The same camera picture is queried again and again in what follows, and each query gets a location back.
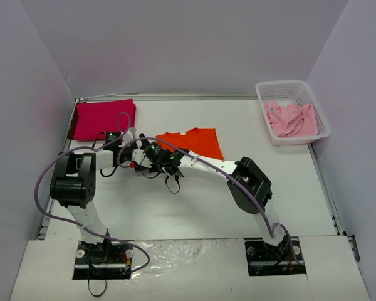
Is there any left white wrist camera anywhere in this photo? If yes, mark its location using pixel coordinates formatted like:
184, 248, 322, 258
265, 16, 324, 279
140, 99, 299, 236
121, 127, 136, 145

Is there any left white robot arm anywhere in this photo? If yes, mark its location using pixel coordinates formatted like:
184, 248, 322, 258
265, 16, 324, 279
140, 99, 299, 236
50, 132, 122, 262

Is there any orange t-shirt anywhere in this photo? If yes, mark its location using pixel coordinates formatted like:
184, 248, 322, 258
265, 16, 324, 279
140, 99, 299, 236
156, 127, 224, 160

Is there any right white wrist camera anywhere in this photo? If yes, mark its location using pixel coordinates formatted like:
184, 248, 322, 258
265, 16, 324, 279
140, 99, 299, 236
130, 149, 150, 168

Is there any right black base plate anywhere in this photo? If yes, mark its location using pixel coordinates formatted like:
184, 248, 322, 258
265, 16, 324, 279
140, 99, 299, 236
244, 238, 306, 277

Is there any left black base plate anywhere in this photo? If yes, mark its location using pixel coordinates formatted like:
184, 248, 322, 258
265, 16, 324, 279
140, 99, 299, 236
72, 241, 133, 280

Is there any white plastic basket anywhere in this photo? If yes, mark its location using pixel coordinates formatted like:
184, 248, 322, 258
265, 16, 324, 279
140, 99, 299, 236
256, 80, 331, 146

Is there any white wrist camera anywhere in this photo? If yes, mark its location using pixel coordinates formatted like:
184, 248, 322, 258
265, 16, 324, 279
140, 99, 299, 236
130, 149, 150, 168
121, 127, 136, 145

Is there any pink t-shirt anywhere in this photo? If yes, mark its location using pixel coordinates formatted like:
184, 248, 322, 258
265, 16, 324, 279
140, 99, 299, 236
264, 102, 318, 138

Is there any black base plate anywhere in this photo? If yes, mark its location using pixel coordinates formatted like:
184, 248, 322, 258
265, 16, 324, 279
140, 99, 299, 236
244, 238, 306, 277
72, 241, 133, 280

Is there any folded magenta t-shirt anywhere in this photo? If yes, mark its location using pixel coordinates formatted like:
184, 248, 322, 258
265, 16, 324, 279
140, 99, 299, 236
68, 99, 136, 142

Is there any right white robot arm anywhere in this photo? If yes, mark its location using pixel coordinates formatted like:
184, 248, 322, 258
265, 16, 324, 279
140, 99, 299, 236
131, 142, 288, 259

